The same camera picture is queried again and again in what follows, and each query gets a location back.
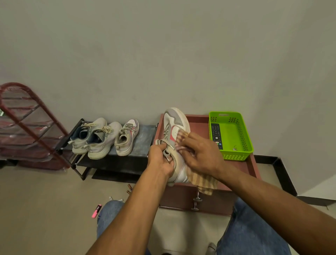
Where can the person's left hand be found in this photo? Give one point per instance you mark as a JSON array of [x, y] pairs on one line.
[[157, 160]]

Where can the person's right hand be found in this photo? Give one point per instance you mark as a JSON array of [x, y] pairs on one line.
[[204, 157]]

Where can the striped yellow cleaning cloth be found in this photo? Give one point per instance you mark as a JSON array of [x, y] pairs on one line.
[[204, 184]]

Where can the black remote control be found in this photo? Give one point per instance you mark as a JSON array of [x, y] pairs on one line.
[[215, 131]]

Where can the white pink sneaker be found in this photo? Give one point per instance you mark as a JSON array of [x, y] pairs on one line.
[[126, 145], [174, 118]]

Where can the red-brown drawer cabinet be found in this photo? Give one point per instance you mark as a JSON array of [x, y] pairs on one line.
[[215, 202]]

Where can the grey-blue sneaker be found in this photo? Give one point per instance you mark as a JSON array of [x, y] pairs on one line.
[[111, 134], [101, 123]]

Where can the pink highlighter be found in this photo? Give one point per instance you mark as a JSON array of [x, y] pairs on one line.
[[96, 211]]

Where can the person's right forearm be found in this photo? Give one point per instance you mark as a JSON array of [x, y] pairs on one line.
[[275, 210]]

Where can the person's left forearm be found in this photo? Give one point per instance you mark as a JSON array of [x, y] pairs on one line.
[[131, 220]]

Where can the person's right leg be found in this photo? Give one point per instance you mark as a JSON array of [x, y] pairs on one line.
[[249, 231]]

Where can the person's grey slipper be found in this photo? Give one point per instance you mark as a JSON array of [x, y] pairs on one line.
[[211, 249]]

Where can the black shoe rack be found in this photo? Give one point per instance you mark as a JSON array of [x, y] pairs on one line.
[[143, 142]]

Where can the green plastic basket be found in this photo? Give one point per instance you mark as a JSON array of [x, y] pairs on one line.
[[233, 131]]

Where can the black baseboard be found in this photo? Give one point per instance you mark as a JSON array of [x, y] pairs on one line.
[[283, 176]]

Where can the red metal rack plastic-wrapped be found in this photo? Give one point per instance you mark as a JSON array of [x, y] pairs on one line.
[[26, 134]]

